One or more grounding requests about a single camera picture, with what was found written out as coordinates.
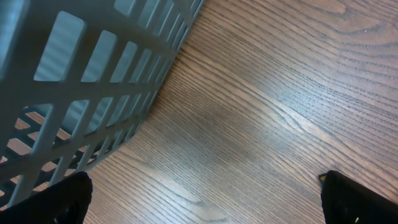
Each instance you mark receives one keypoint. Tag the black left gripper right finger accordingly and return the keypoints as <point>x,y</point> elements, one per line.
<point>345,201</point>

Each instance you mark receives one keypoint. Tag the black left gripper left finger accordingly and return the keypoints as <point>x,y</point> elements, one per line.
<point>64,202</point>

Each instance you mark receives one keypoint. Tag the grey plastic mesh basket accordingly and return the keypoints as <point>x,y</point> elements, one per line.
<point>78,78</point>

